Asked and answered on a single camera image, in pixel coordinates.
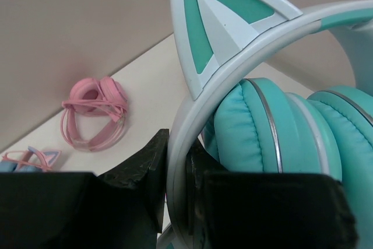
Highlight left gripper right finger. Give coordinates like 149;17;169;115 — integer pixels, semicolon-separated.
186;141;358;248

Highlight pink blue cat headphones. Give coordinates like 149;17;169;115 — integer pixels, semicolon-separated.
1;146;62;173

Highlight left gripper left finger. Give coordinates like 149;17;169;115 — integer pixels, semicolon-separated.
1;129;169;248

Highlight teal cat ear headphones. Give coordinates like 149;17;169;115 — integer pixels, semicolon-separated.
166;0;372;248

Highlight pink over-ear headphones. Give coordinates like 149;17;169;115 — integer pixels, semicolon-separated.
60;76;128;152

